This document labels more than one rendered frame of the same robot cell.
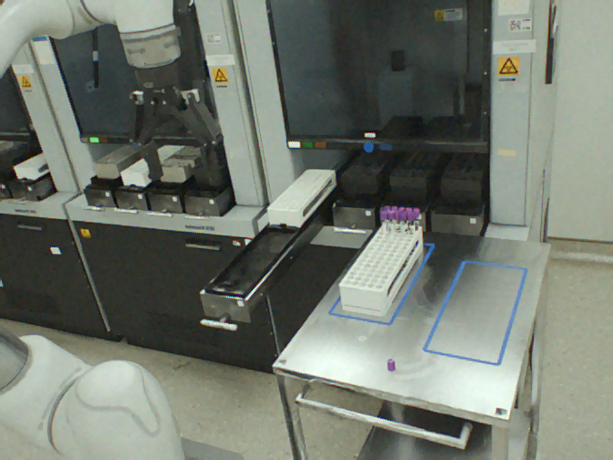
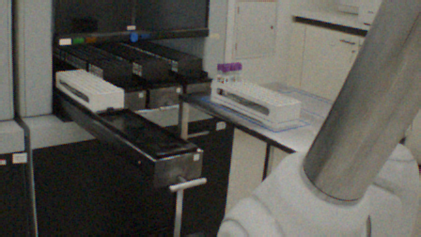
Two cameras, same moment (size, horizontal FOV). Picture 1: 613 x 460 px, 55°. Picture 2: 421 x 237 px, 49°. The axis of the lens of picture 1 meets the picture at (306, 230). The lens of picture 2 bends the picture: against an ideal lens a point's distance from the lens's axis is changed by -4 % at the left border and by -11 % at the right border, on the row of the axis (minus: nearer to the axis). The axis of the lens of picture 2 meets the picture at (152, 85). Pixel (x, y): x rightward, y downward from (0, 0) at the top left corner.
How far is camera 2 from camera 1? 1.45 m
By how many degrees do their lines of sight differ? 58
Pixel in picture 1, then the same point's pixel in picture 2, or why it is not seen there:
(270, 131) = (35, 33)
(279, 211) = (107, 94)
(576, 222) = not seen: hidden behind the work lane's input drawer
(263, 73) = not seen: outside the picture
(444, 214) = (195, 84)
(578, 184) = not seen: hidden behind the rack
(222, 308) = (175, 170)
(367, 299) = (292, 112)
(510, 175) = (216, 53)
